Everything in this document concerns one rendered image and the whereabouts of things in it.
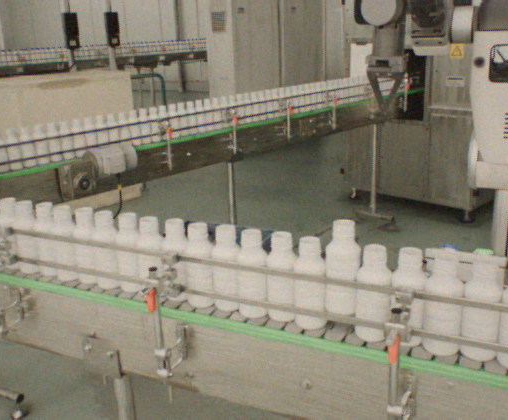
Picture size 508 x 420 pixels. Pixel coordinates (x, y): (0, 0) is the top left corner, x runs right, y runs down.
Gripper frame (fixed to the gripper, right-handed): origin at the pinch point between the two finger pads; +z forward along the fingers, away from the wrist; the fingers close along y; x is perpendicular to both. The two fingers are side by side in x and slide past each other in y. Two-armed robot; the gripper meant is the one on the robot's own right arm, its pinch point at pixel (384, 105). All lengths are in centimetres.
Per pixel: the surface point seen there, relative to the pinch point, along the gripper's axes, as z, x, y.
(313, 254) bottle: 23.6, -8.3, 18.2
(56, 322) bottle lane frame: 50, -68, 15
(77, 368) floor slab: 144, -147, -88
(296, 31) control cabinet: 5, -196, -648
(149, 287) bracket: 31, -37, 25
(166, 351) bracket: 45, -35, 24
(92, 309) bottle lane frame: 44, -57, 16
